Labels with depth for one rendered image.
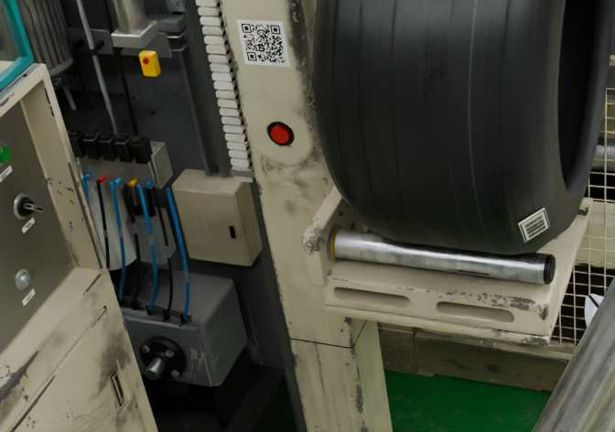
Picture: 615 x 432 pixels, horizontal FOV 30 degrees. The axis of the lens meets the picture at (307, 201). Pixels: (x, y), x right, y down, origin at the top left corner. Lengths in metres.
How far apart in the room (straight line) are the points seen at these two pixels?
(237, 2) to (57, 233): 0.46
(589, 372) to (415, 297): 0.68
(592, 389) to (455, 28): 0.50
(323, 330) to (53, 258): 0.50
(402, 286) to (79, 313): 0.50
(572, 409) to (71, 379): 0.93
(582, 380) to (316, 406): 1.11
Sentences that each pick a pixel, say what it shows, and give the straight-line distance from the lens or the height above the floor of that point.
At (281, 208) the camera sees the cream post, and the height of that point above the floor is 0.91.
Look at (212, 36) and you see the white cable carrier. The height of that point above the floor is 1.22.
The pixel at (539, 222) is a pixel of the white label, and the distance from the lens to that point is 1.55.
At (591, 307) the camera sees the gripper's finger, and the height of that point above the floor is 1.01.
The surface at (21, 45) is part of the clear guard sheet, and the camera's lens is 1.70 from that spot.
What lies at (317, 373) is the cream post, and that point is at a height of 0.54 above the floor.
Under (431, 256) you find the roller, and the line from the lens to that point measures 1.74.
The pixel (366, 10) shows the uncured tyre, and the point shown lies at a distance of 1.44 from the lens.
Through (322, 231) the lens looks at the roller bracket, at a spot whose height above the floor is 0.95.
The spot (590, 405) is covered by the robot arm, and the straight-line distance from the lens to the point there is 1.13.
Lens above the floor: 1.98
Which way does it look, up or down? 34 degrees down
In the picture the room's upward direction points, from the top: 10 degrees counter-clockwise
